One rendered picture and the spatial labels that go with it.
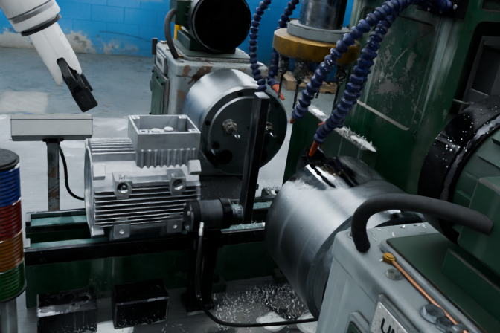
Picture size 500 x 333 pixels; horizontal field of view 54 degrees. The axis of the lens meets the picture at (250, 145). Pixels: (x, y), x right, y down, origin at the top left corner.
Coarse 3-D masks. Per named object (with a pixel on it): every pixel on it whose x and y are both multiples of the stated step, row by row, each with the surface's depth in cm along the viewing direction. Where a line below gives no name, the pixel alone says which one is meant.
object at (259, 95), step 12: (264, 96) 86; (252, 108) 88; (264, 108) 86; (252, 120) 88; (264, 120) 87; (252, 132) 88; (264, 132) 88; (252, 144) 89; (252, 156) 89; (252, 168) 90; (252, 180) 91; (240, 192) 94; (252, 192) 92; (240, 204) 95; (252, 204) 93; (240, 216) 94
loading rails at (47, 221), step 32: (32, 224) 99; (64, 224) 100; (32, 256) 90; (64, 256) 92; (96, 256) 94; (128, 256) 97; (160, 256) 100; (224, 256) 106; (256, 256) 109; (32, 288) 92; (64, 288) 95; (96, 288) 97; (224, 288) 105
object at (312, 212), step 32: (320, 160) 86; (352, 160) 87; (288, 192) 84; (320, 192) 79; (352, 192) 76; (384, 192) 76; (288, 224) 80; (320, 224) 75; (384, 224) 71; (288, 256) 79; (320, 256) 73; (320, 288) 73
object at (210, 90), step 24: (216, 72) 135; (240, 72) 137; (192, 96) 133; (216, 96) 123; (240, 96) 123; (192, 120) 129; (216, 120) 124; (240, 120) 126; (216, 144) 126; (240, 144) 129; (264, 144) 132; (216, 168) 130; (240, 168) 132
